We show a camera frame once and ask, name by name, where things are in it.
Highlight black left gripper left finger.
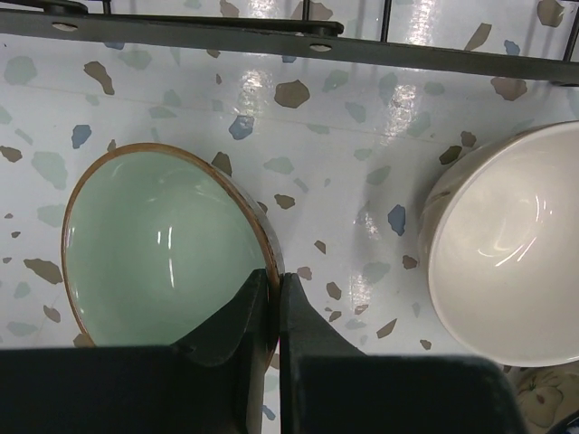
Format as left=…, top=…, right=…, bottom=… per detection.
left=1, top=269, right=267, bottom=433

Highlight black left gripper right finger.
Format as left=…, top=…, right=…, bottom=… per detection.
left=280, top=273, right=527, bottom=434

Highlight mint green bowl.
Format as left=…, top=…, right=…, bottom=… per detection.
left=61, top=143, right=284, bottom=351

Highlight cream white bowl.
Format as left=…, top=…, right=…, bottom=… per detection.
left=418, top=121, right=578, bottom=367

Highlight black wire dish rack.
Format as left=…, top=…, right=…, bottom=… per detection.
left=1, top=1, right=578, bottom=87

